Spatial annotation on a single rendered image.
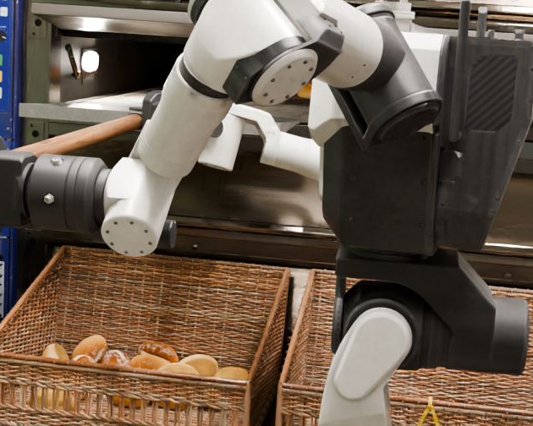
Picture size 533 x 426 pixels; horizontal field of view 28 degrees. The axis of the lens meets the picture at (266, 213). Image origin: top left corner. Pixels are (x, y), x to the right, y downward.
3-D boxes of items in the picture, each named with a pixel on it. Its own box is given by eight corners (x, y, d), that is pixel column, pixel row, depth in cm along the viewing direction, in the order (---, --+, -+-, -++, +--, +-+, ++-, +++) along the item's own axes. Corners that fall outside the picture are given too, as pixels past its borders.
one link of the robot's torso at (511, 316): (516, 362, 163) (528, 249, 160) (524, 390, 150) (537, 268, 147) (334, 345, 166) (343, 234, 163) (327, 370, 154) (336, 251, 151)
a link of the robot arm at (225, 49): (174, 187, 111) (248, 55, 98) (124, 116, 115) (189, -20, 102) (249, 166, 118) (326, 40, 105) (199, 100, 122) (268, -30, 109)
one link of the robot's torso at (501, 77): (524, 240, 167) (548, 10, 161) (512, 287, 135) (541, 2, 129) (340, 221, 175) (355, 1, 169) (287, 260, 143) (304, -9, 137)
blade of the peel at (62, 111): (279, 136, 213) (280, 122, 213) (18, 116, 221) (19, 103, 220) (300, 121, 249) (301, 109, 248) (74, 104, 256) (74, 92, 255)
